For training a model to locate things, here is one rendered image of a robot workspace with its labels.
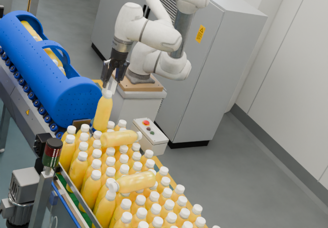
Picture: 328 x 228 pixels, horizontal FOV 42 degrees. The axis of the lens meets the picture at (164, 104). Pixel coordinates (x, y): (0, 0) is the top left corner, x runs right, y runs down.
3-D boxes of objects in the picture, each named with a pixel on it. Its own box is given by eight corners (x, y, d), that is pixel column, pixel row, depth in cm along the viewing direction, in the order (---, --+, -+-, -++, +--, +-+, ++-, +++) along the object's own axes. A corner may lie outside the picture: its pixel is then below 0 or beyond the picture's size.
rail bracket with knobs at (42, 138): (49, 148, 214) (52, 131, 210) (55, 156, 210) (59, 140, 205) (30, 150, 208) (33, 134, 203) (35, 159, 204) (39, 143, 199)
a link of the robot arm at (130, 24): (109, 36, 182) (137, 47, 182) (118, 2, 175) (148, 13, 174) (116, 29, 192) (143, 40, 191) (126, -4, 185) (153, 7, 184)
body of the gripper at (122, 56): (124, 45, 195) (119, 62, 199) (108, 44, 189) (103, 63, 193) (133, 52, 190) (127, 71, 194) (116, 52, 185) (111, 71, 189)
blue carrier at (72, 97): (33, 51, 288) (43, 12, 276) (94, 127, 234) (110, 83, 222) (-10, 49, 269) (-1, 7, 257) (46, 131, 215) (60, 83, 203)
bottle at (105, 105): (109, 130, 209) (117, 98, 201) (96, 132, 205) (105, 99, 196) (102, 122, 214) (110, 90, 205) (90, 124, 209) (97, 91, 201)
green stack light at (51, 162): (54, 155, 170) (56, 146, 168) (61, 166, 166) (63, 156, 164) (39, 158, 166) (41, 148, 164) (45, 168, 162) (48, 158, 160)
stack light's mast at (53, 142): (51, 167, 173) (59, 135, 165) (57, 177, 169) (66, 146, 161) (36, 170, 169) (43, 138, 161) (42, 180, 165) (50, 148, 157)
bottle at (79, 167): (78, 182, 200) (87, 151, 191) (83, 193, 195) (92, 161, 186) (63, 183, 196) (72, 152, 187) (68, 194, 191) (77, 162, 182)
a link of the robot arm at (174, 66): (160, 61, 289) (190, 72, 287) (152, 78, 279) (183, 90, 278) (180, -34, 227) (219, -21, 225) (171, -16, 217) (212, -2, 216)
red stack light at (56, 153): (56, 146, 168) (58, 137, 166) (63, 155, 164) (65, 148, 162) (41, 148, 163) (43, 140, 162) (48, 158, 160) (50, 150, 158)
